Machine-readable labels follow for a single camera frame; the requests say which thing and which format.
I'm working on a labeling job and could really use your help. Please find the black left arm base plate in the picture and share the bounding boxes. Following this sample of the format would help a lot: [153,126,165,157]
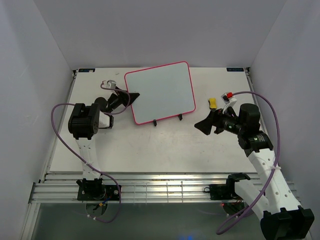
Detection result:
[76,178,121,201]

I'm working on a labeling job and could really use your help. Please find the black metal easel stand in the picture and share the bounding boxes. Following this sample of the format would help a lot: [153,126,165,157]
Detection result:
[152,113,183,127]

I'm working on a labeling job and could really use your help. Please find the pink framed whiteboard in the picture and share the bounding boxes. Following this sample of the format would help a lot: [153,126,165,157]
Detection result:
[124,61,196,125]

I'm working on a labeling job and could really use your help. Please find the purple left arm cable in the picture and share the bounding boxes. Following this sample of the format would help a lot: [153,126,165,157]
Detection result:
[50,82,137,223]

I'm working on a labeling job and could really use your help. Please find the blue left corner label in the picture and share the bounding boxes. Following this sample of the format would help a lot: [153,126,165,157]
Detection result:
[78,68,96,73]

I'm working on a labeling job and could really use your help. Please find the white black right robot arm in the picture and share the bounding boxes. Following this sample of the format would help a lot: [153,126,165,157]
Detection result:
[194,103,315,240]

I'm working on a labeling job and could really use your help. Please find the aluminium table frame rails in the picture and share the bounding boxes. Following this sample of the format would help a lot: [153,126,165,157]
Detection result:
[21,66,312,240]

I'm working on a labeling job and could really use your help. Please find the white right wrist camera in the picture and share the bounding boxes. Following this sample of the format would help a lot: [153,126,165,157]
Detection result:
[221,92,237,114]

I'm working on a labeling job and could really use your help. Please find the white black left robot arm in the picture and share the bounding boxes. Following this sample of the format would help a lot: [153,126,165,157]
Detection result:
[68,87,140,200]

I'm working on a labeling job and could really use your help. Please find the yellow bone shaped eraser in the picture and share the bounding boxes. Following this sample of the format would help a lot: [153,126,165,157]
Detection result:
[208,98,218,111]

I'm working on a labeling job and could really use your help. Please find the blue right corner label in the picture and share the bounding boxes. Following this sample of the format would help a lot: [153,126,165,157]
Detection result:
[226,67,244,72]

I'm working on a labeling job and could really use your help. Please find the blue corner label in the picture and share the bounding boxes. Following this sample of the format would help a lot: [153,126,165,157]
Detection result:
[78,68,96,73]
[226,67,244,72]

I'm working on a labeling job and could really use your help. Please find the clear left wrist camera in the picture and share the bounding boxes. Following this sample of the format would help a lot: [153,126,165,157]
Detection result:
[100,80,117,91]

